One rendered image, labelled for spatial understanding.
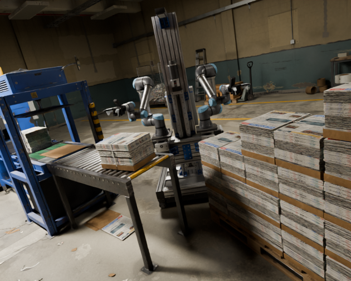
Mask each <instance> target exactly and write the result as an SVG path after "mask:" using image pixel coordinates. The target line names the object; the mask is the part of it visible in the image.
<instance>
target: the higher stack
mask: <svg viewBox="0 0 351 281"><path fill-rule="evenodd" d="M323 96H324V97H323V103H324V112H325V115H324V116H325V126H324V129H330V130H338V131H343V132H351V83H348V84H347V83H345V84H343V85H339V86H336V87H333V88H331V89H328V90H326V91H324V95H323ZM323 142H324V148H323V149H324V159H323V160H324V161H325V173H326V174H329V175H332V176H336V177H340V178H343V179H346V180H350V181H351V142H349V141H344V140H338V139H331V138H325V139H324V141H323ZM324 191H325V193H324V194H325V201H324V202H325V204H324V209H325V210H324V211H325V213H326V214H328V215H331V216H334V217H336V218H338V219H341V220H343V221H345V222H348V223H350V224H351V189H349V188H346V187H343V186H340V185H336V184H333V183H330V182H327V181H325V182H324ZM325 238H326V249H328V250H330V251H331V252H333V253H335V254H336V255H339V256H340V257H342V258H344V259H345V260H347V261H349V262H351V231H349V230H347V229H345V228H342V227H340V226H338V225H336V224H334V223H331V222H329V221H326V220H325ZM326 264H327V267H326V268H327V270H326V272H325V274H326V276H325V277H326V281H351V269H350V268H348V267H346V266H345V265H343V264H341V263H340V262H338V261H336V260H334V259H333V258H331V257H329V256H326Z"/></svg>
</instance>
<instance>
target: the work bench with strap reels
mask: <svg viewBox="0 0 351 281"><path fill-rule="evenodd" d="M335 58H338V57H334V58H332V59H331V60H330V62H331V88H333V87H336V86H339V85H343V84H345V83H351V73H348V74H339V75H338V63H339V62H347V61H351V55H349V56H344V57H340V58H338V59H335ZM334 63H335V83H334Z"/></svg>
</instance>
